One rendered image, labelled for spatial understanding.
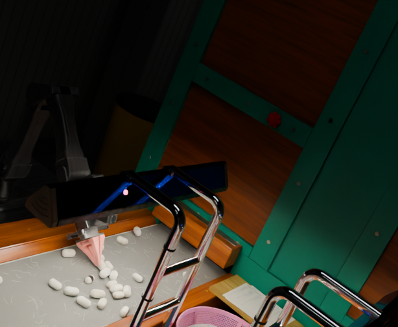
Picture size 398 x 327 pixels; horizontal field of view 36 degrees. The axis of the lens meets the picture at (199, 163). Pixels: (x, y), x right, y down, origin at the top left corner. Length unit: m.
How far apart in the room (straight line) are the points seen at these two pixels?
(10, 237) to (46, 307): 0.24
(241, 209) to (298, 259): 0.23
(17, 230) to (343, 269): 0.87
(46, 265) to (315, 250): 0.72
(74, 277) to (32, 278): 0.11
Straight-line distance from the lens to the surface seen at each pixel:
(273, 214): 1.74
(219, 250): 1.79
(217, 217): 1.35
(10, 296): 1.47
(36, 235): 1.65
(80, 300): 1.49
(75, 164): 1.64
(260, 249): 1.78
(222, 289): 1.73
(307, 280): 1.27
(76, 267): 1.63
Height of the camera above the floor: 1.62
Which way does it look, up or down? 20 degrees down
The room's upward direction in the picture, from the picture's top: 24 degrees clockwise
